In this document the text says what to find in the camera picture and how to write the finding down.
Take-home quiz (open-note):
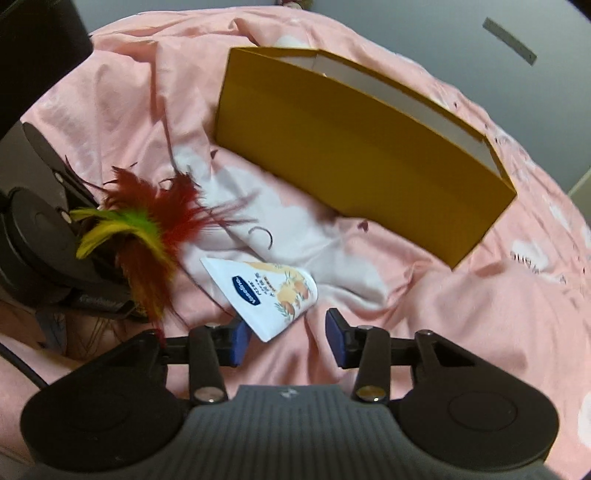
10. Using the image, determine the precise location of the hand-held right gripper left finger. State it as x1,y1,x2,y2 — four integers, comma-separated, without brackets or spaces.
139,318,252,407

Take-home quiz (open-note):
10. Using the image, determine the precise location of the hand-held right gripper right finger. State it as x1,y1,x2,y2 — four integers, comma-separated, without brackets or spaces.
324,308,476,404

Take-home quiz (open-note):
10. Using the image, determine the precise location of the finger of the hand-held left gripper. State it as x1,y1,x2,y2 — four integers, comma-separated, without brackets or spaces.
22,122,101,219

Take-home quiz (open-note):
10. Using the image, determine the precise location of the white cream tube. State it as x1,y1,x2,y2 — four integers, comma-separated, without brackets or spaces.
199,257,319,343

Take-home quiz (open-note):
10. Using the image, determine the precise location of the red and yellow feather toy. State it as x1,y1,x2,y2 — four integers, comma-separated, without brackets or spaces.
65,157,259,347

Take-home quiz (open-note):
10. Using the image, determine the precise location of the yellow cardboard box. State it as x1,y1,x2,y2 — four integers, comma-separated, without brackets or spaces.
213,46,517,271

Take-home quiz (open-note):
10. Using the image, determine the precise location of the pink printed blanket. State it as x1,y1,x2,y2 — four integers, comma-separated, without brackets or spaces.
0,7,591,480

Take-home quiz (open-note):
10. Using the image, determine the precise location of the black cable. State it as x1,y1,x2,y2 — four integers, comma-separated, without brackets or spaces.
0,344,49,391

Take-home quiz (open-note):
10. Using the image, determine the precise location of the grey wall strip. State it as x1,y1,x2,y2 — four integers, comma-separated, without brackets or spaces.
482,17,537,66

